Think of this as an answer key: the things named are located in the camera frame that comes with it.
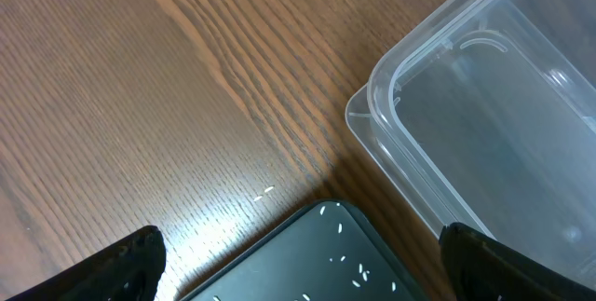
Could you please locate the clear plastic bin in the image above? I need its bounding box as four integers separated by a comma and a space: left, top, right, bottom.
345, 0, 595, 287

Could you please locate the black plastic tray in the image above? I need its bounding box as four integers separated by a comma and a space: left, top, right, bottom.
186, 200, 426, 301

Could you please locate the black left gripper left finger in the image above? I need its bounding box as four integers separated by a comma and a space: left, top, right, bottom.
8, 226, 166, 301

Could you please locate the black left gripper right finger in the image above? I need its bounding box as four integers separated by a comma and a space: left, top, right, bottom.
439, 222, 595, 300

